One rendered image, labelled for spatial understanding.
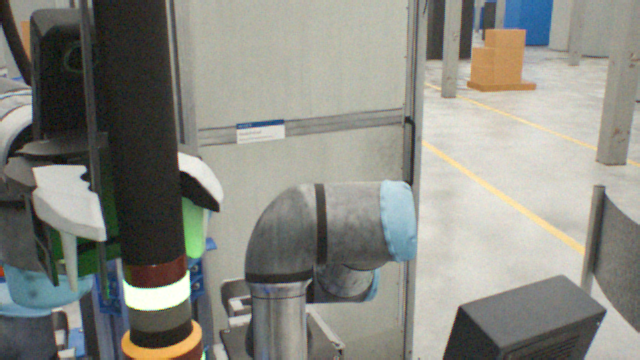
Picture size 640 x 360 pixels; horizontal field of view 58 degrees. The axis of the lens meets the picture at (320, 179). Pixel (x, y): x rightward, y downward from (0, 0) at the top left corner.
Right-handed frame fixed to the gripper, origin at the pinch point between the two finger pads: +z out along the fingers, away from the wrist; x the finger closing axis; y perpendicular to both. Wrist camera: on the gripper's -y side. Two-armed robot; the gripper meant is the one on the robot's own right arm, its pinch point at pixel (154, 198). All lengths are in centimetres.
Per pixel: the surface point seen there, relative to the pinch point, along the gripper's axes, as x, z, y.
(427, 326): -214, -168, 166
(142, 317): 1.0, -0.6, 6.4
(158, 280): 0.2, 0.0, 4.4
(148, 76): -0.3, 0.0, -5.9
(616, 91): -625, -276, 83
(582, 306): -83, -19, 43
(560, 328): -75, -18, 44
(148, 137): 0.0, 0.0, -3.0
